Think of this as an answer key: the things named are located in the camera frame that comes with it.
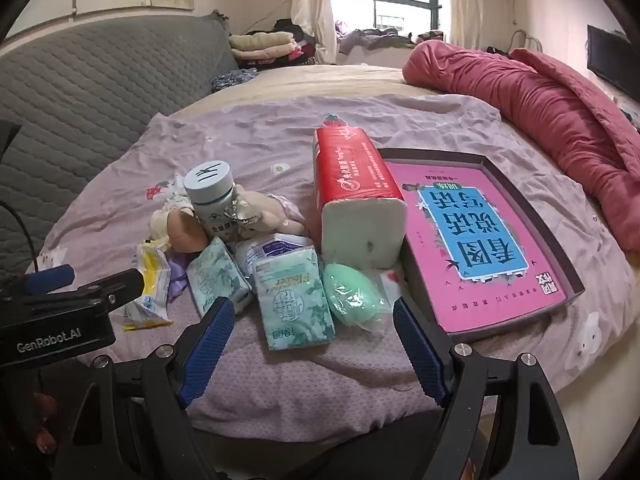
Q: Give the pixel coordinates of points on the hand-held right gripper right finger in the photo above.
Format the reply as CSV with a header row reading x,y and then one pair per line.
x,y
420,350

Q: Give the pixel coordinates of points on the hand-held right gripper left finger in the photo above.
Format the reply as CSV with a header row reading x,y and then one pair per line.
x,y
207,350

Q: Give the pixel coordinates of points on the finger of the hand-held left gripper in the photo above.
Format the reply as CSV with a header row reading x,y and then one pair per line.
x,y
50,278
120,287

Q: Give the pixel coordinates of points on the green patterned tissue packet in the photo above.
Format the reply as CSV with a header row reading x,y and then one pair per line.
x,y
215,275
292,305

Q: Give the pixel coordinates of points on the cream plush bear purple dress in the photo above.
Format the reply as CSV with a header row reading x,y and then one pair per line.
x,y
160,222

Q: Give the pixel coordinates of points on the pale floral scrunchie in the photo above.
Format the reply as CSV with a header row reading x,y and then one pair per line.
x,y
176,204

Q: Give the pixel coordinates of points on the white purple soft packet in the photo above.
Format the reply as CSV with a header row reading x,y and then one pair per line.
x,y
272,250

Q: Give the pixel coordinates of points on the tan plush bear silver ribbon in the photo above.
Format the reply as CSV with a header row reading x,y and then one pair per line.
x,y
272,212

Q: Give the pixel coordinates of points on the dark cardboard box tray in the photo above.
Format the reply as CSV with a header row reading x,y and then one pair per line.
x,y
537,237

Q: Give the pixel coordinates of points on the red tissue pack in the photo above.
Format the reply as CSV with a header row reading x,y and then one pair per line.
x,y
350,170

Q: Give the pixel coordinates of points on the yellow white packet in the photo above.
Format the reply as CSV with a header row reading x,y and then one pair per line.
x,y
150,285

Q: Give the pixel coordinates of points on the pink picture book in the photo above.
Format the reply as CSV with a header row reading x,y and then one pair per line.
x,y
435,285

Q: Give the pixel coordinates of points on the dark red patterned clothing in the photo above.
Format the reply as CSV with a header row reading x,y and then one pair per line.
x,y
40,410

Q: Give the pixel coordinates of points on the pale blue pill bottle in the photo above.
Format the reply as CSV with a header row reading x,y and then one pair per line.
x,y
212,205

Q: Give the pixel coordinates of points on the grey quilted headboard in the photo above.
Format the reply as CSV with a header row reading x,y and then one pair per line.
x,y
100,90

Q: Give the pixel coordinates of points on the blue patterned garment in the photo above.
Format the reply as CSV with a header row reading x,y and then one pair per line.
x,y
232,80

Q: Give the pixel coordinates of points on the red quilt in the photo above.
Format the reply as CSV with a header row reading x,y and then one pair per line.
x,y
525,100

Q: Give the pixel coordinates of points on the stack of folded clothes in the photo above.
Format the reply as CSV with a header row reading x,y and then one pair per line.
x,y
260,45

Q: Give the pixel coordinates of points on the beige bed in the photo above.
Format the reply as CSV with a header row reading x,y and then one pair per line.
x,y
325,82

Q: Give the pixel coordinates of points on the dark clothes pile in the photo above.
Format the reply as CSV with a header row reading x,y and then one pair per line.
x,y
300,35

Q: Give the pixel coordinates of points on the clothes pile on windowsill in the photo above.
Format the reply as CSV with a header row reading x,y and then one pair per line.
x,y
370,39

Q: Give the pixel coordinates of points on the cream curtain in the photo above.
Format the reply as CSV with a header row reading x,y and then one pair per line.
x,y
470,5
310,0

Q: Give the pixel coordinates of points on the black television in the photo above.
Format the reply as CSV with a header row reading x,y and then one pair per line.
x,y
610,60

